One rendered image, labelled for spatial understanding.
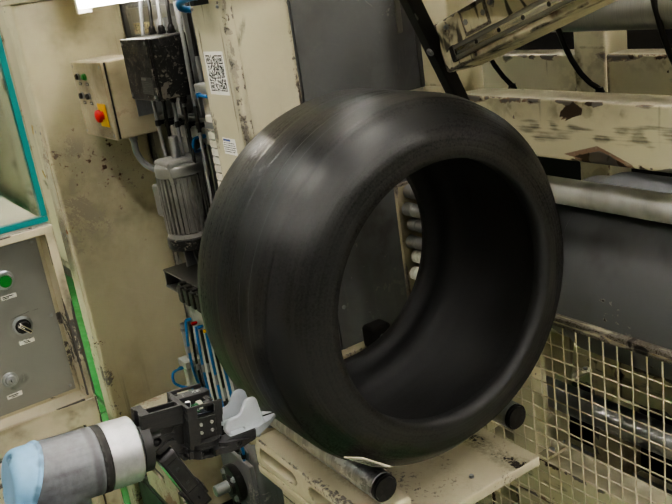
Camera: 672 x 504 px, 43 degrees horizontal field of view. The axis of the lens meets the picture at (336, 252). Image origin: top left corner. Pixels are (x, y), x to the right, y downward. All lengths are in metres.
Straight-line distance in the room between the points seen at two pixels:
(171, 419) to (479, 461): 0.60
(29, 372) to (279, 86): 0.78
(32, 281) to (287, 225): 0.78
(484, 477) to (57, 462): 0.72
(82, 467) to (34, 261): 0.72
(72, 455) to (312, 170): 0.47
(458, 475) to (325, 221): 0.59
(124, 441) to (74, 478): 0.08
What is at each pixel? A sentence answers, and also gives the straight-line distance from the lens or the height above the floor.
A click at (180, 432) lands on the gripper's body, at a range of 1.20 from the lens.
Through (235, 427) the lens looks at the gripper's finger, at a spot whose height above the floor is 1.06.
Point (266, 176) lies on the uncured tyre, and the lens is 1.20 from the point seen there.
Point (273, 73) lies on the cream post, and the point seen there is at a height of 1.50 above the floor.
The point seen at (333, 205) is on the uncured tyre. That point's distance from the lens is 1.11.
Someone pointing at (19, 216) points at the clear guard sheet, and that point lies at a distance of 1.73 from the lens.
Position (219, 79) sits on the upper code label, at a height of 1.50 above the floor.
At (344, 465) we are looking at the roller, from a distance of 1.38.
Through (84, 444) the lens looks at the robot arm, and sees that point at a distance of 1.15.
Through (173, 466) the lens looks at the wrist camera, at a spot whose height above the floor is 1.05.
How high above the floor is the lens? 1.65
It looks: 18 degrees down
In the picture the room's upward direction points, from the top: 9 degrees counter-clockwise
